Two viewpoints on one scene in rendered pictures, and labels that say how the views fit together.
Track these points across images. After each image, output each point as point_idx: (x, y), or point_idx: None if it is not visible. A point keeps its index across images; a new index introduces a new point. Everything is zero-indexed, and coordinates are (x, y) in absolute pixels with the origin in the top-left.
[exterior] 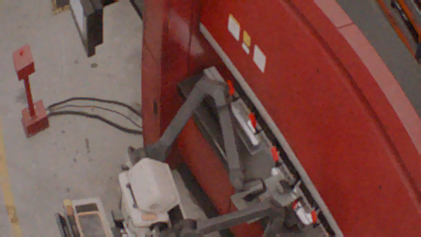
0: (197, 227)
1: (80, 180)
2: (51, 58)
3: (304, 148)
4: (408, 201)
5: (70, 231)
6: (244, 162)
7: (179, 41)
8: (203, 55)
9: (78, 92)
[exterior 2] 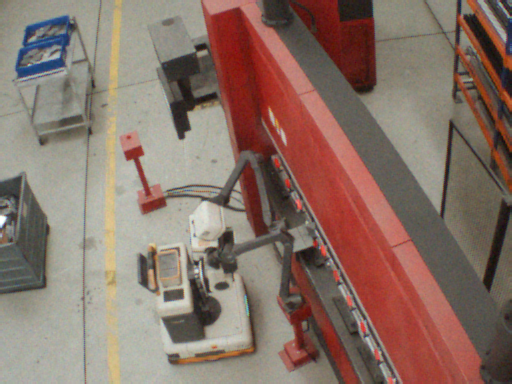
0: (233, 248)
1: (188, 246)
2: (173, 152)
3: (309, 195)
4: (357, 220)
5: (148, 267)
6: (291, 216)
7: (248, 132)
8: (270, 145)
9: (198, 181)
